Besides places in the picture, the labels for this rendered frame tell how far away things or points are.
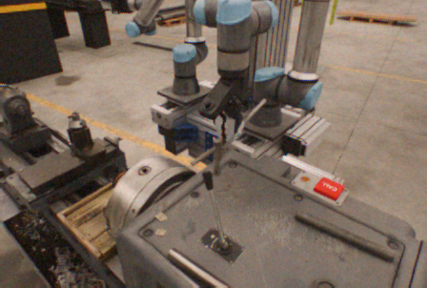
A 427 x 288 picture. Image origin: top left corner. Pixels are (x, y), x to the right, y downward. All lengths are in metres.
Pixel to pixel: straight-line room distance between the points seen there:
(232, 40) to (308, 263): 0.49
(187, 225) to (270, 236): 0.19
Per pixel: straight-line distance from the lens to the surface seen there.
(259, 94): 1.21
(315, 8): 1.08
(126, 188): 0.89
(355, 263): 0.70
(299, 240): 0.70
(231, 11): 0.66
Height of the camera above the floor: 1.78
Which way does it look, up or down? 31 degrees down
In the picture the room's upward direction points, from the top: straight up
